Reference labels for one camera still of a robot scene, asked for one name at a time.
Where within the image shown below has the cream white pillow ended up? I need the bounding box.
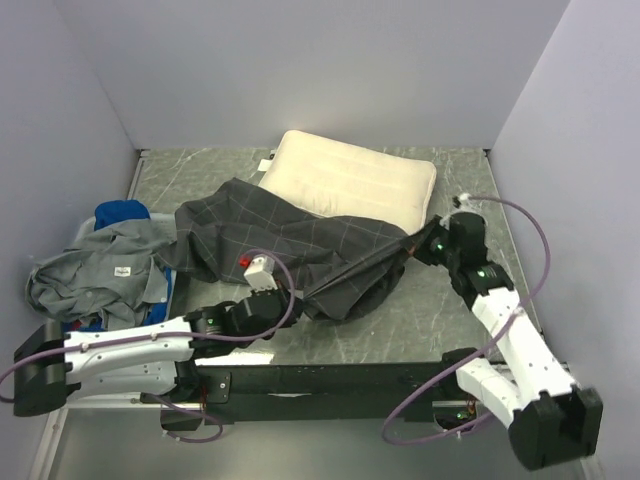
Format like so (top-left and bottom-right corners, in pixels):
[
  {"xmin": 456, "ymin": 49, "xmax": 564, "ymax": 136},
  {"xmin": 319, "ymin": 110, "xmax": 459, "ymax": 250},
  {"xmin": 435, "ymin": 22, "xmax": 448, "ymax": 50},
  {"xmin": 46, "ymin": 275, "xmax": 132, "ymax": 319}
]
[{"xmin": 259, "ymin": 130, "xmax": 437, "ymax": 234}]

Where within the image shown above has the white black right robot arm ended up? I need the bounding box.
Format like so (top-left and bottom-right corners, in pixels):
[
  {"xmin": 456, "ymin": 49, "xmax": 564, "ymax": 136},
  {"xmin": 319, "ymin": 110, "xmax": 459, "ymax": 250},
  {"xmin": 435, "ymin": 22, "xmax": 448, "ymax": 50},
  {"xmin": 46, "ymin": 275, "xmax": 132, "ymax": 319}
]
[{"xmin": 414, "ymin": 212, "xmax": 603, "ymax": 471}]

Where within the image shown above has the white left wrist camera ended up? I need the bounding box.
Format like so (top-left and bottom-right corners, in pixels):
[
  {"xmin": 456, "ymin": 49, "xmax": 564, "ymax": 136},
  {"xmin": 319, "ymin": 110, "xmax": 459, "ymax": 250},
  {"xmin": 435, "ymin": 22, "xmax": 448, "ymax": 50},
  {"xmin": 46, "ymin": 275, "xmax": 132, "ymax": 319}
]
[{"xmin": 240, "ymin": 255, "xmax": 278, "ymax": 292}]

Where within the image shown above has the dark grey checked pillowcase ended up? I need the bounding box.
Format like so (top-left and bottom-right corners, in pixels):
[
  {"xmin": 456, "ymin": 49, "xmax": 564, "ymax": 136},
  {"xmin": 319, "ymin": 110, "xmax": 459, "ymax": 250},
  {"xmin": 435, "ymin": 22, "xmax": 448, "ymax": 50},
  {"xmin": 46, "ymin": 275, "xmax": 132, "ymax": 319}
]
[{"xmin": 157, "ymin": 179, "xmax": 428, "ymax": 322}]

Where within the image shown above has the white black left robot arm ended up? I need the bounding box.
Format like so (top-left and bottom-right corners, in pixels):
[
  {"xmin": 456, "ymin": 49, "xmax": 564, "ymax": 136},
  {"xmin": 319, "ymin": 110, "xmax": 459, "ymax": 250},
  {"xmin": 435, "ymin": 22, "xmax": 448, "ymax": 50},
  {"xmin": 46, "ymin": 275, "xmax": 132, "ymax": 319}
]
[{"xmin": 9, "ymin": 288, "xmax": 302, "ymax": 417}]

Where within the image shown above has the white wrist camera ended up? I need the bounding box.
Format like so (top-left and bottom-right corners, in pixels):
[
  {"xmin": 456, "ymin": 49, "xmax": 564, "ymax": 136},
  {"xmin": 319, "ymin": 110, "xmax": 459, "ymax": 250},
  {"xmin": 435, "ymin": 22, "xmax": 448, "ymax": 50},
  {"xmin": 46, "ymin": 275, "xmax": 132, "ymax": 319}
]
[
  {"xmin": 452, "ymin": 193, "xmax": 474, "ymax": 211},
  {"xmin": 240, "ymin": 255, "xmax": 278, "ymax": 292}
]

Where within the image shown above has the aluminium frame rail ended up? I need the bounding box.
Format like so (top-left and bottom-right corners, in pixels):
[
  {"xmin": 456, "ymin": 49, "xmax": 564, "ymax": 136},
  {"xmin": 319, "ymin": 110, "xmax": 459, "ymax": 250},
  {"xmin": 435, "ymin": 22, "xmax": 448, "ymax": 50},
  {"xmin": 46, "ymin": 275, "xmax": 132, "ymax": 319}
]
[{"xmin": 28, "ymin": 364, "xmax": 606, "ymax": 480}]

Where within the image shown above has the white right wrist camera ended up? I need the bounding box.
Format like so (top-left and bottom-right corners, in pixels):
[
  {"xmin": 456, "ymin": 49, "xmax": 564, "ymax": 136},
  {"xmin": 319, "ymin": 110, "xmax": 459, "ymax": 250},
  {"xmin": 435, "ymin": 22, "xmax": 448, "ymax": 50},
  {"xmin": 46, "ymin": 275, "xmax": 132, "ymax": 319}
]
[{"xmin": 452, "ymin": 193, "xmax": 474, "ymax": 211}]

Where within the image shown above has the grey button shirt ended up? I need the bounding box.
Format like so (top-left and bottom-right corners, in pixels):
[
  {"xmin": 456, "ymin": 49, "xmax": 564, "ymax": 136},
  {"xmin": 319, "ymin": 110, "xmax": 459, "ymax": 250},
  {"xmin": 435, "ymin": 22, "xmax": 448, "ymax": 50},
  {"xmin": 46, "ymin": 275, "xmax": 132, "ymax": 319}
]
[{"xmin": 25, "ymin": 215, "xmax": 176, "ymax": 324}]

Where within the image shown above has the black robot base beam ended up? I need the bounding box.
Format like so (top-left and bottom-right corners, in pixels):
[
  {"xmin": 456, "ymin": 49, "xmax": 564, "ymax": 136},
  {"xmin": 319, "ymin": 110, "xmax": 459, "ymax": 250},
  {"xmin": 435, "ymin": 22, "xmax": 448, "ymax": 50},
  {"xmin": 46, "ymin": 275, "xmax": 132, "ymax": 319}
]
[{"xmin": 139, "ymin": 362, "xmax": 496, "ymax": 434}]

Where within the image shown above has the white plastic laundry basket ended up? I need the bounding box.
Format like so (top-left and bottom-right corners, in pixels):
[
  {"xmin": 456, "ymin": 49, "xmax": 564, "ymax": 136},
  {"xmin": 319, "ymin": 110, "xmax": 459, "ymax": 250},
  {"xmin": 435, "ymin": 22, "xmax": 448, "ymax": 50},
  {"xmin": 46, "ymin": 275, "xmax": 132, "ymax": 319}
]
[{"xmin": 44, "ymin": 212, "xmax": 179, "ymax": 331}]

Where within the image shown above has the white pillow care label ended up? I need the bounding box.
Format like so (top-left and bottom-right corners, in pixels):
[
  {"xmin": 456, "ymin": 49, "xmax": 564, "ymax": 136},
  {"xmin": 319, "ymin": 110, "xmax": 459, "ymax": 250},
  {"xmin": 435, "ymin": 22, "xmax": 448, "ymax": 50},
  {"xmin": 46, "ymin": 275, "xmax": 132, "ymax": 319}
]
[{"xmin": 258, "ymin": 155, "xmax": 274, "ymax": 172}]

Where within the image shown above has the blue garment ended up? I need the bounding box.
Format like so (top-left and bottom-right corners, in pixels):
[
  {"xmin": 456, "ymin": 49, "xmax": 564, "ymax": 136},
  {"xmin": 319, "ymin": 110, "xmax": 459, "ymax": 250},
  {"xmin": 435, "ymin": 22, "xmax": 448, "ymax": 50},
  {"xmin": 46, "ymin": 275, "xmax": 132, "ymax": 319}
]
[{"xmin": 93, "ymin": 199, "xmax": 175, "ymax": 326}]

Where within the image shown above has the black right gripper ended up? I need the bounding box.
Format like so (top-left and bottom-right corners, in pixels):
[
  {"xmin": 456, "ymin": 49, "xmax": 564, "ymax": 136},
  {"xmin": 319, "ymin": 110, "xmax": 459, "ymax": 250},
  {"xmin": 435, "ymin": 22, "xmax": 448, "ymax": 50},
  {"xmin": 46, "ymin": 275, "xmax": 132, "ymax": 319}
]
[{"xmin": 399, "ymin": 215, "xmax": 458, "ymax": 270}]

